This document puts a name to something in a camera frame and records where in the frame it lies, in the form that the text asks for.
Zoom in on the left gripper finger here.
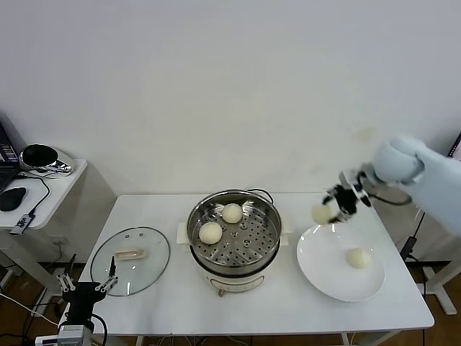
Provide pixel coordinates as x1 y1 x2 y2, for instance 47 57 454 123
54 253 78 293
96 254 120 293

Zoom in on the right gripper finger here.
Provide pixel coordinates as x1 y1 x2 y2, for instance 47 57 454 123
329 211 356 223
322 185 341 206

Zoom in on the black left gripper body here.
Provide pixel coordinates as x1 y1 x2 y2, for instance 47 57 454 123
61 283 107 325

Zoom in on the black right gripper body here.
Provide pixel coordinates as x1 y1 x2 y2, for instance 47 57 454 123
336 187 361 217

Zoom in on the white steamed baozi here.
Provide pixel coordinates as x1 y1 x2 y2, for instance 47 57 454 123
346 247 372 270
221 203 243 223
311 204 334 224
198 221 223 245

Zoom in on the round glass pot lid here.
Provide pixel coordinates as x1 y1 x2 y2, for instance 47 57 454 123
89 226 171 297

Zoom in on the stainless steel steamer pot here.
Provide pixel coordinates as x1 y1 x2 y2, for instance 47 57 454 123
176 190 295 270

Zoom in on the white round plate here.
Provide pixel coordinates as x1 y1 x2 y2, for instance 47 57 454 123
296 223 386 303

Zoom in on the grey USB hub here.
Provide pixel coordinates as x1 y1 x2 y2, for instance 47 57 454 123
9 212 37 236

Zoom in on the black power adapter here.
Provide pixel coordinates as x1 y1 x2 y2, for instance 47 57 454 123
401 236 419 260

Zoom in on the white side table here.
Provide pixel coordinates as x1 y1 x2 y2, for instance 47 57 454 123
413 230 458 316
0 157 118 311

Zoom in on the black computer mouse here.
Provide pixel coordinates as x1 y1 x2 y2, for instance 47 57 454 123
0 186 28 213

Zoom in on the cream electric cooker base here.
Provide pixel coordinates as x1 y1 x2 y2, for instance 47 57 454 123
189 248 282 297

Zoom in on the black laptop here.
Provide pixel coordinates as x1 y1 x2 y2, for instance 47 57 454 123
448 131 461 158
0 120 21 192

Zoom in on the chrome and black gadget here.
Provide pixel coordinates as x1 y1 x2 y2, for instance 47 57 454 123
18 143 76 177

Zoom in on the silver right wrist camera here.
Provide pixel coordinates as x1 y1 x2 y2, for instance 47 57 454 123
340 172 372 207

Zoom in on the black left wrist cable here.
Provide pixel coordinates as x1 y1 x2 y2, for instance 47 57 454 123
89 313 109 346

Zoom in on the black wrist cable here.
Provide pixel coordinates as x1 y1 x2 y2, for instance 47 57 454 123
367 190 413 206
89 313 109 346

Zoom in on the white floor cable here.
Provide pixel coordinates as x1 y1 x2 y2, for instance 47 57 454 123
0 290 61 327

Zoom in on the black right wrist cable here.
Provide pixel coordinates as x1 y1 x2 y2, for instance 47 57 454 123
367 190 413 206

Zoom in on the black cooker power cord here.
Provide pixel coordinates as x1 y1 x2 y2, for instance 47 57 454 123
244 187 274 205

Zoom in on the black hub cable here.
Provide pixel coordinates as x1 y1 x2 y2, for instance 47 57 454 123
16 172 51 217

